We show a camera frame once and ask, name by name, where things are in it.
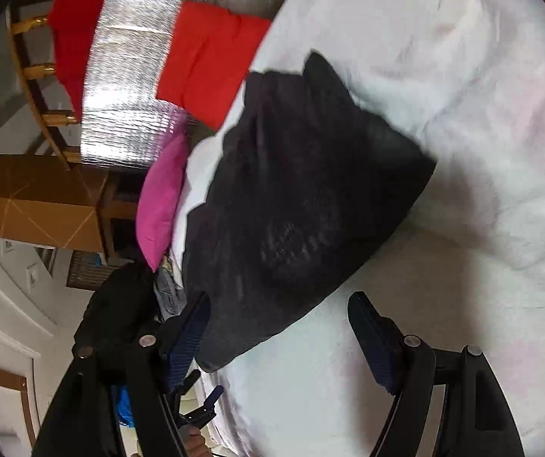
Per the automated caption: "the brown bamboo blind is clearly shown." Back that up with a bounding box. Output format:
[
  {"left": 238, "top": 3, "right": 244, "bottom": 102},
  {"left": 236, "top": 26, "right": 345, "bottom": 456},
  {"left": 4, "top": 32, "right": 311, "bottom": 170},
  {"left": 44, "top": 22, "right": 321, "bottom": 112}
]
[{"left": 65, "top": 249, "right": 112, "bottom": 292}]

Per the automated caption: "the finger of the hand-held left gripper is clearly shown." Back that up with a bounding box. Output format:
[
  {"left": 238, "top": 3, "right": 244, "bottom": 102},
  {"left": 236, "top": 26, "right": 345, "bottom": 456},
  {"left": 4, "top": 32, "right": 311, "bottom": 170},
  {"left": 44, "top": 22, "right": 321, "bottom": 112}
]
[{"left": 172, "top": 370, "right": 226, "bottom": 431}]

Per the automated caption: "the blue jacket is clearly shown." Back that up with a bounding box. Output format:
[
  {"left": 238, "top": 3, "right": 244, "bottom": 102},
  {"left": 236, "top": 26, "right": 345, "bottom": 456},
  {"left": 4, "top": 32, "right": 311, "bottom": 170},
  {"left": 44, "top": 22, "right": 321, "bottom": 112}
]
[{"left": 112, "top": 383, "right": 136, "bottom": 429}]

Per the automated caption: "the grey garment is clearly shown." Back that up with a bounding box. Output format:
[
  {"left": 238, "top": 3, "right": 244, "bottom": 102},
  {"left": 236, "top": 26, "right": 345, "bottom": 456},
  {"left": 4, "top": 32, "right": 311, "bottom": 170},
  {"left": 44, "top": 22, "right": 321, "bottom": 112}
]
[{"left": 153, "top": 254, "right": 188, "bottom": 321}]

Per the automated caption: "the white blanket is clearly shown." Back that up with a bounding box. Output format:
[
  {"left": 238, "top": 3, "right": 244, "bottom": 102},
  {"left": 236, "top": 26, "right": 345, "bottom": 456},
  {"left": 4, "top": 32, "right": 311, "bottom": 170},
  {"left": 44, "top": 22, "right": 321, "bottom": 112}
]
[{"left": 170, "top": 0, "right": 545, "bottom": 457}]

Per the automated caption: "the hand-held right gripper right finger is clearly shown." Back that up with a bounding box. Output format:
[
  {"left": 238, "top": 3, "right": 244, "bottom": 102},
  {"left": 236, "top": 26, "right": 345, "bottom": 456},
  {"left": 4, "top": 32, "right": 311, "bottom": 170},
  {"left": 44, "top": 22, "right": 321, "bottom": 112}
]
[{"left": 347, "top": 291, "right": 525, "bottom": 457}]

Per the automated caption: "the person's left hand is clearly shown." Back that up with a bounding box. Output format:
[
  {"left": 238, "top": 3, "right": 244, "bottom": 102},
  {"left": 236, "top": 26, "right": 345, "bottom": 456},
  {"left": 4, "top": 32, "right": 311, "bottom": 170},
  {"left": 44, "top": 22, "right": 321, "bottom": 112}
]
[{"left": 183, "top": 427, "right": 209, "bottom": 457}]

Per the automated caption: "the red pillow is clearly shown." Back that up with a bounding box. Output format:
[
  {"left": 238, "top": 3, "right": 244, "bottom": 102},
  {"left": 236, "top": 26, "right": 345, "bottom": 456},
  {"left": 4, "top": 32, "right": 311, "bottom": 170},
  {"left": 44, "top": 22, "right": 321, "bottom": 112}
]
[{"left": 156, "top": 1, "right": 273, "bottom": 130}]

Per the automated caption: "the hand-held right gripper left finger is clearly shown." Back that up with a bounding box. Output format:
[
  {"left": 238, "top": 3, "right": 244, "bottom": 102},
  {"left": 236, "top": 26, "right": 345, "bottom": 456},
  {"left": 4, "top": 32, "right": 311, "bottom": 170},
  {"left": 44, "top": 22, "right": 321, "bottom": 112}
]
[{"left": 32, "top": 290, "right": 216, "bottom": 457}]

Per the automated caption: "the pink pillow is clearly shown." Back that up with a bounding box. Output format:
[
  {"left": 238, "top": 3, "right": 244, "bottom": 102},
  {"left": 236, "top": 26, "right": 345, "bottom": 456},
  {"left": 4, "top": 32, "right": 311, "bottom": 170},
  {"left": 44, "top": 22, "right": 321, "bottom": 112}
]
[{"left": 136, "top": 131, "right": 188, "bottom": 273}]

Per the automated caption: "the black padded jacket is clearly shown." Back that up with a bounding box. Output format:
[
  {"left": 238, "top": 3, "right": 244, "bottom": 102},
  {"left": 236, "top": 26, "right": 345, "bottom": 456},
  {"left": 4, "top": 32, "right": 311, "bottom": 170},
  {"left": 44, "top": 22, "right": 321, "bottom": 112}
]
[{"left": 181, "top": 51, "right": 438, "bottom": 374}]

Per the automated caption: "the silver foil insulation board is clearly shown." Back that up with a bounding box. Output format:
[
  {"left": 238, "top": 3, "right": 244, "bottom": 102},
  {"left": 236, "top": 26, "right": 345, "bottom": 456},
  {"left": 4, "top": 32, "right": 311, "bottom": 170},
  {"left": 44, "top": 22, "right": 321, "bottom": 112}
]
[{"left": 80, "top": 0, "right": 298, "bottom": 171}]

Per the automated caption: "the red cloth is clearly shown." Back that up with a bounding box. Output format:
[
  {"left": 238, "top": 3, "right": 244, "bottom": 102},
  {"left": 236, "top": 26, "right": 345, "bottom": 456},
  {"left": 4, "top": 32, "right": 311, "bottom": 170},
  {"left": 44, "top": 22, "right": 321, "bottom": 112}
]
[{"left": 47, "top": 0, "right": 117, "bottom": 122}]

